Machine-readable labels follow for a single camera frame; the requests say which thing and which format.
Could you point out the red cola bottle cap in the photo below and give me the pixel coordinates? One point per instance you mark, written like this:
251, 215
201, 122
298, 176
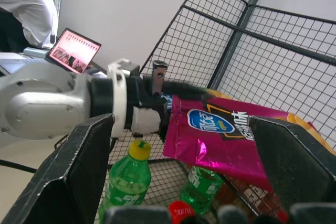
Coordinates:
181, 209

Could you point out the open laptop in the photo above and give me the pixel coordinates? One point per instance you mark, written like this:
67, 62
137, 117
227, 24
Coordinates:
72, 51

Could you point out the green bottle with yellow cap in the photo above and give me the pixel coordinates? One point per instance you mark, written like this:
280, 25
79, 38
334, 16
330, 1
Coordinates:
128, 179

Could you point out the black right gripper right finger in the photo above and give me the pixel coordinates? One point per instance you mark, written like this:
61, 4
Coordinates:
294, 166

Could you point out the magenta chip bag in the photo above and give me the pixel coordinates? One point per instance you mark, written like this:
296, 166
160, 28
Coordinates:
210, 145

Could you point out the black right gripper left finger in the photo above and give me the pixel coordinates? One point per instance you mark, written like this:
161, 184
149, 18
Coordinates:
65, 171

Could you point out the green soda bottle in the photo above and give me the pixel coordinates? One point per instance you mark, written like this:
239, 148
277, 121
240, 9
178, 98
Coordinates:
199, 190

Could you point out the pale blue box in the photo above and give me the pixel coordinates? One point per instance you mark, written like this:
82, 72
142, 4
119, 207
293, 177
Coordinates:
36, 51

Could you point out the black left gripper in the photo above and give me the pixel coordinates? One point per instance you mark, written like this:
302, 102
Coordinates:
139, 93

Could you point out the red snack package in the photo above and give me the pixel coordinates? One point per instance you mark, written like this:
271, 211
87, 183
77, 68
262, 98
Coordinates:
249, 195

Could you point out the white desk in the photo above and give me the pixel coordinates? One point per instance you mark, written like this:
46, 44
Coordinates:
15, 64

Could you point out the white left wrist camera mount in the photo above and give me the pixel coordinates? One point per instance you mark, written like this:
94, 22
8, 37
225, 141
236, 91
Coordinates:
119, 98

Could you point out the person in white shirt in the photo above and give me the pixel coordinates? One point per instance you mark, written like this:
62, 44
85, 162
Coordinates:
29, 11

